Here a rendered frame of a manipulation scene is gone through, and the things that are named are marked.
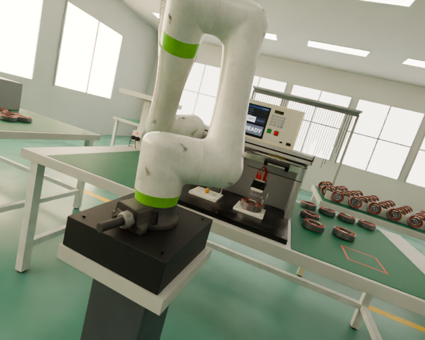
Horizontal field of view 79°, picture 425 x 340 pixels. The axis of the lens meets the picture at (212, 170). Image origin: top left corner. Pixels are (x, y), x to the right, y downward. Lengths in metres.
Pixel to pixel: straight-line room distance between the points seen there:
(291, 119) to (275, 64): 6.62
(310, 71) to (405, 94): 2.34
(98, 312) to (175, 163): 0.48
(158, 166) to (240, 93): 0.30
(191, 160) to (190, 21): 0.36
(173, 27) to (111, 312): 0.79
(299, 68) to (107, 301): 7.57
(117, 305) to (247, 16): 0.85
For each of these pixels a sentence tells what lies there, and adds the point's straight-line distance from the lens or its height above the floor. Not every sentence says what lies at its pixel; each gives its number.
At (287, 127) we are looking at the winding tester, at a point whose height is 1.23.
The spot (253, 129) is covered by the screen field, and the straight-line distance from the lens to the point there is 1.44.
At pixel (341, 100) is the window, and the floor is 2.57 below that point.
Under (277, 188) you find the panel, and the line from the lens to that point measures 1.57.
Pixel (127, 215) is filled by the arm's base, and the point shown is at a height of 0.88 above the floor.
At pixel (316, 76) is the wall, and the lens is 7.92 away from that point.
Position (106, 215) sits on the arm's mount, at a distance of 0.77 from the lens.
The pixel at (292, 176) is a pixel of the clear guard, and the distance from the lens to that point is 1.16.
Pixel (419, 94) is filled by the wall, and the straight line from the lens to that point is 8.34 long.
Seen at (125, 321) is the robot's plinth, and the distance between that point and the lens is 0.84.
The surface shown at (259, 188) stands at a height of 0.89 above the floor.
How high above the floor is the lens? 1.15
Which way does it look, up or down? 10 degrees down
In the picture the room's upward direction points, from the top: 16 degrees clockwise
